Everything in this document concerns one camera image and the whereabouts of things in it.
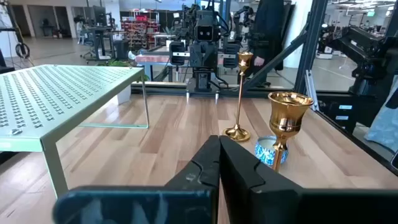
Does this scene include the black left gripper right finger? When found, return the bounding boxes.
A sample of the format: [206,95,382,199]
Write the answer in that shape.
[219,135,398,224]

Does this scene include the green perforated metal shelf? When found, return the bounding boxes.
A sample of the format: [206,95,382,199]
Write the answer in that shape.
[0,64,150,199]

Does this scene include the silver aluminium bracket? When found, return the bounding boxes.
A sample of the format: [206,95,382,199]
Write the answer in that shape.
[304,69,320,112]

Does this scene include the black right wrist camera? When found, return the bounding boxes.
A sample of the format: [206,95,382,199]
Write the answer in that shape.
[194,18,215,42]

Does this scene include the black controller box white labels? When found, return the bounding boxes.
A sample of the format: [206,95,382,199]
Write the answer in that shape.
[316,91,388,133]

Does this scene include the person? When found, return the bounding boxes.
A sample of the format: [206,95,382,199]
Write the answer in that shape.
[245,0,295,88]

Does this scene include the green plant in white pot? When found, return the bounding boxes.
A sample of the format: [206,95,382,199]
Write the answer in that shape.
[96,58,150,106]

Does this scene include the gold candlestick holder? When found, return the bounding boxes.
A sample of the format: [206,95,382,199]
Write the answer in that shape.
[267,91,315,174]
[222,51,254,143]

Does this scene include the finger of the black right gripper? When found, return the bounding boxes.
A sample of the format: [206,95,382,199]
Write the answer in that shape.
[169,40,191,67]
[222,42,242,69]

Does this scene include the red storage shelving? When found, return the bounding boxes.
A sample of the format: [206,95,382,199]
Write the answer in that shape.
[120,11,161,50]

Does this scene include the black cable loop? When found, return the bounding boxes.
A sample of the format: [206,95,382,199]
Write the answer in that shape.
[14,42,31,60]

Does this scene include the light blue cloth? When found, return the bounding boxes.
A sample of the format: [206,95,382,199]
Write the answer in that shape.
[363,74,398,154]

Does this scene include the blue patterned candle tin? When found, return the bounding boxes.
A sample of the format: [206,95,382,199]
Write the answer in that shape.
[254,134,289,167]

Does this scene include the black background desk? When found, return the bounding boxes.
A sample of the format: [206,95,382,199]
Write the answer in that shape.
[73,6,118,62]

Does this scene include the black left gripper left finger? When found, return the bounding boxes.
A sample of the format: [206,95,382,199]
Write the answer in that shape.
[52,134,221,224]

